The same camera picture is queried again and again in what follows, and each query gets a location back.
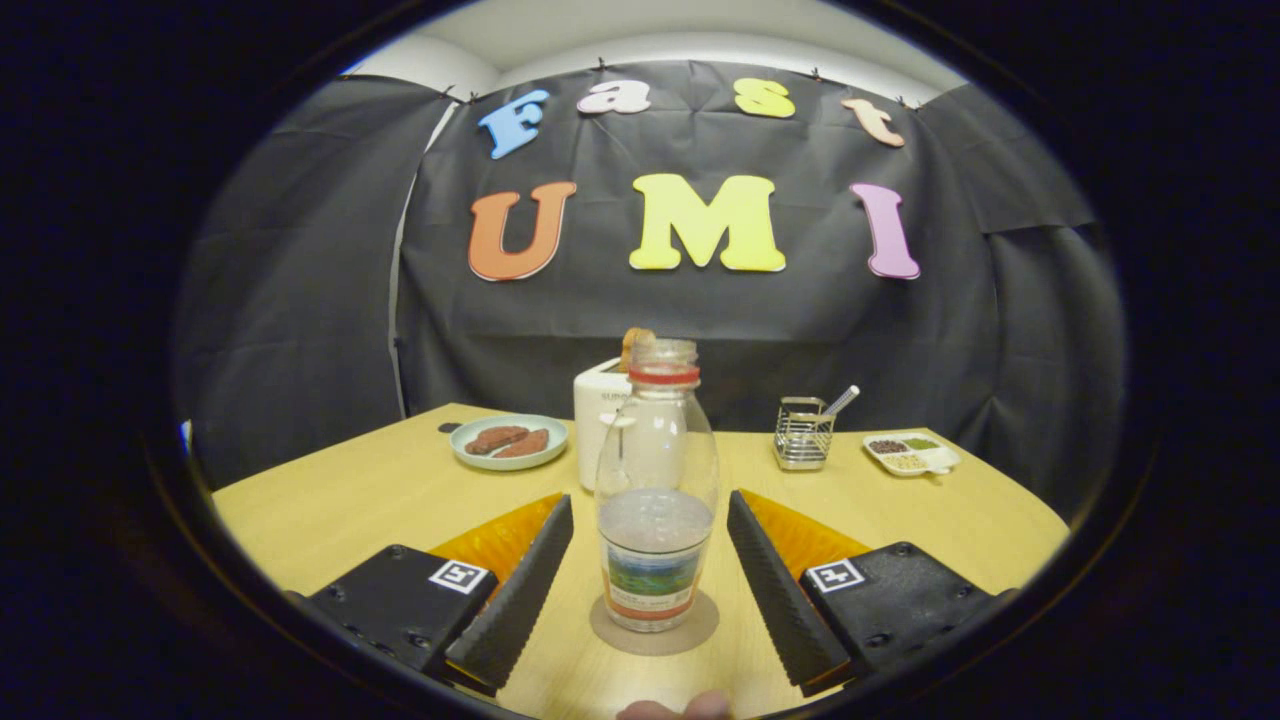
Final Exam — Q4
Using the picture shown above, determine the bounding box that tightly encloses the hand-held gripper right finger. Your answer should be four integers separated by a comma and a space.
726, 488, 1017, 699

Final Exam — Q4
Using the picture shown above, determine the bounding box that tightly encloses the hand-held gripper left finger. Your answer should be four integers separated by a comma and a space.
290, 492, 576, 697

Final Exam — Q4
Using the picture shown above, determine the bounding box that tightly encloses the round brown coaster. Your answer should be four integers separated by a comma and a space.
589, 589, 721, 658

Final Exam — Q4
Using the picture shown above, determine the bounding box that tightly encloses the clear plastic juice bottle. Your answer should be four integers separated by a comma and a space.
595, 338, 721, 635

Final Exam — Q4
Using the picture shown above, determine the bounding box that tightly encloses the wooden table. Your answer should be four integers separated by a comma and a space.
212, 402, 1072, 720

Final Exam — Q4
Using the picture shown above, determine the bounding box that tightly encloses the pale green plate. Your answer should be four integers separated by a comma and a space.
449, 413, 570, 473

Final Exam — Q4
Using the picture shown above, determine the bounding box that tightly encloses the white toaster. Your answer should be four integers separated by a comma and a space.
573, 357, 642, 493

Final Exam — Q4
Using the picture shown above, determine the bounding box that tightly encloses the white divided snack tray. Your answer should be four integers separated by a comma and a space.
862, 430, 962, 479

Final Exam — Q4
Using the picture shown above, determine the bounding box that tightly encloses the metal wire rack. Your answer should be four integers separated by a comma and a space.
773, 396, 837, 473

